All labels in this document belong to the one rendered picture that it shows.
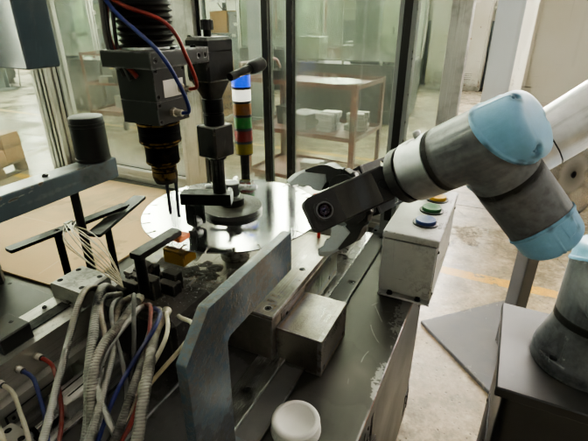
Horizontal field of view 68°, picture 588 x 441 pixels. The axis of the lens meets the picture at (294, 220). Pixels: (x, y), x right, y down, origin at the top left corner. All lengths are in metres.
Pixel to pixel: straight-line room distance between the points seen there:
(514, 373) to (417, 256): 0.25
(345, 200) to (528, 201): 0.20
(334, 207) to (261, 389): 0.32
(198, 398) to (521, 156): 0.42
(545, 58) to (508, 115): 3.20
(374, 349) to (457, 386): 1.09
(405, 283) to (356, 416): 0.32
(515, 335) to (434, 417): 0.88
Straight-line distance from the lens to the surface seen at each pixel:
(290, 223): 0.76
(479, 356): 2.00
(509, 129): 0.46
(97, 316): 0.64
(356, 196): 0.54
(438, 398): 1.81
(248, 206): 0.80
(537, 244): 0.54
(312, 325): 0.73
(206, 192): 0.73
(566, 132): 0.65
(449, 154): 0.49
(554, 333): 0.84
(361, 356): 0.79
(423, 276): 0.90
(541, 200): 0.52
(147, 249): 0.65
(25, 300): 0.90
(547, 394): 0.82
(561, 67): 3.69
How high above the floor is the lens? 1.28
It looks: 25 degrees down
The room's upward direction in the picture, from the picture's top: straight up
